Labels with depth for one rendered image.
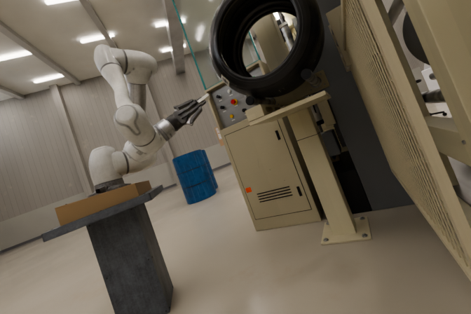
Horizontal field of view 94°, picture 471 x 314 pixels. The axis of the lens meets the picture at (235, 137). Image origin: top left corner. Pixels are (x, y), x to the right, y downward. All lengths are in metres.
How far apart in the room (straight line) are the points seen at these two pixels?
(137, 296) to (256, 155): 1.14
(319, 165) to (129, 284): 1.24
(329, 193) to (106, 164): 1.31
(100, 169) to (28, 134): 12.74
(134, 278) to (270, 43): 1.55
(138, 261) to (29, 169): 12.70
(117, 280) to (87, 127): 11.83
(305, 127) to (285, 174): 0.48
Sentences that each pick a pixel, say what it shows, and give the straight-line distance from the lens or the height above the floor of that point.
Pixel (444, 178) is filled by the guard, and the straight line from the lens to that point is 0.53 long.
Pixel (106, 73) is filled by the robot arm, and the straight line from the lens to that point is 1.28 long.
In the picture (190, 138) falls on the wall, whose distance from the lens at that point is 11.99.
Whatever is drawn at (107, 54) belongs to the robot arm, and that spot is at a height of 1.38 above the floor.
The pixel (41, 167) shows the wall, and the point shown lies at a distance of 13.75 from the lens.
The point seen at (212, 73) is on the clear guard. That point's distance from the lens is 1.95.
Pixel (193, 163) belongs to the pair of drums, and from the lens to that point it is 4.35.
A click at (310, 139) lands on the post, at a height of 0.60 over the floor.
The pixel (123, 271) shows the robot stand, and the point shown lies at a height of 0.30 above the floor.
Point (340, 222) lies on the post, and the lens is 1.51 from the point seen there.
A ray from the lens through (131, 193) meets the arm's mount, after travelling 1.31.
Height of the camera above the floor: 0.71
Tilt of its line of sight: 3 degrees up
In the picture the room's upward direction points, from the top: 20 degrees counter-clockwise
